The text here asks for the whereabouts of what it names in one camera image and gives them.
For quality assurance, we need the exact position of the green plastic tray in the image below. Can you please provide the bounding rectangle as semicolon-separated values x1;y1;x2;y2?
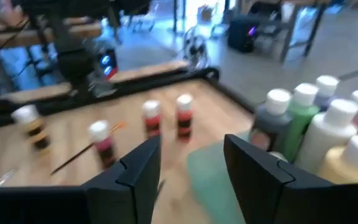
186;132;291;224

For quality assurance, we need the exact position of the large green paint bottle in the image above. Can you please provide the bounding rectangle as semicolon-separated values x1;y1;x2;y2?
283;82;321;162

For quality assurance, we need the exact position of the small red paint bottle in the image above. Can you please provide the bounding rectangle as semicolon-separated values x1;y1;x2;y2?
141;99;163;140
175;93;195;141

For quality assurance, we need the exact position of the small ochre paint bottle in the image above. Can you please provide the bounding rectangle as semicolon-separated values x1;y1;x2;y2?
10;104;52;154

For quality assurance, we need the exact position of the neighbouring wooden table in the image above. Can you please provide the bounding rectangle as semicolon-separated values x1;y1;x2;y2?
0;18;104;52

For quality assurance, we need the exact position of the large pale yellow paint bottle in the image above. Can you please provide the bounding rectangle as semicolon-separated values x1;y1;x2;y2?
317;133;358;185

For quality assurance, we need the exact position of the large white paint bottle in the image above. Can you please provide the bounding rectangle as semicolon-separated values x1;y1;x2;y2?
293;98;358;174

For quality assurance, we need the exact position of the large lavender paint bottle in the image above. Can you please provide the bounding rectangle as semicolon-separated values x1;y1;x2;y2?
314;74;341;113

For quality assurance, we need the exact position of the large dark paint bottle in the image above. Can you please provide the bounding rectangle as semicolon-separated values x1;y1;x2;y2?
249;88;293;156

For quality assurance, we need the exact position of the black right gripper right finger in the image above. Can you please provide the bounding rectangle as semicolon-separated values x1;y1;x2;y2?
224;134;358;224

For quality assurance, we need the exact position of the small magenta paint bottle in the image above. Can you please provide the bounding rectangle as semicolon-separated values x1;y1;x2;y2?
87;119;118;169

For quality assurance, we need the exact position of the black floor fan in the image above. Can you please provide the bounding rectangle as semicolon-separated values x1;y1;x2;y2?
181;26;213;71

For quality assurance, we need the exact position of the background work table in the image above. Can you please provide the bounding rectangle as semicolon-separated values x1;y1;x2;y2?
239;0;334;65

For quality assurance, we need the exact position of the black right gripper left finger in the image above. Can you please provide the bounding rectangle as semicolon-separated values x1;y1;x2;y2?
84;135;162;224

